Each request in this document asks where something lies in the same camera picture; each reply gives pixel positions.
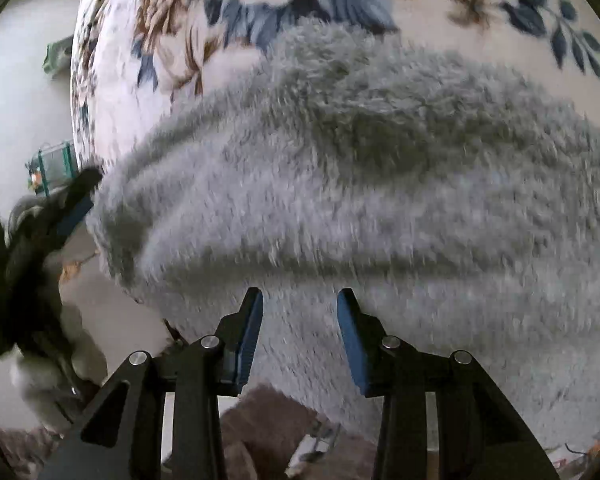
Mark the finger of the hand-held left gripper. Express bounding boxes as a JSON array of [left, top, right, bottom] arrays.
[[40, 167, 104, 241]]

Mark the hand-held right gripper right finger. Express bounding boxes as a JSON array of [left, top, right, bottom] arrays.
[[336, 288, 561, 480]]

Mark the brown rug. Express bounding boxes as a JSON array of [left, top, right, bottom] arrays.
[[165, 385, 381, 480]]

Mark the clear plastic bin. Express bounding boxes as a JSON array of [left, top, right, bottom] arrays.
[[42, 35, 76, 78]]

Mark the teal storage cart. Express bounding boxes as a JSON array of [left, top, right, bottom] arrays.
[[27, 142, 78, 196]]

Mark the floral printed blanket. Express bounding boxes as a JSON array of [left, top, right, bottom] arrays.
[[70, 0, 600, 181]]

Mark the grey fleece towel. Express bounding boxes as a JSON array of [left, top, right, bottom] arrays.
[[85, 17, 600, 456]]

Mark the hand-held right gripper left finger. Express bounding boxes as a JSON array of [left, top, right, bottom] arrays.
[[40, 287, 264, 480]]

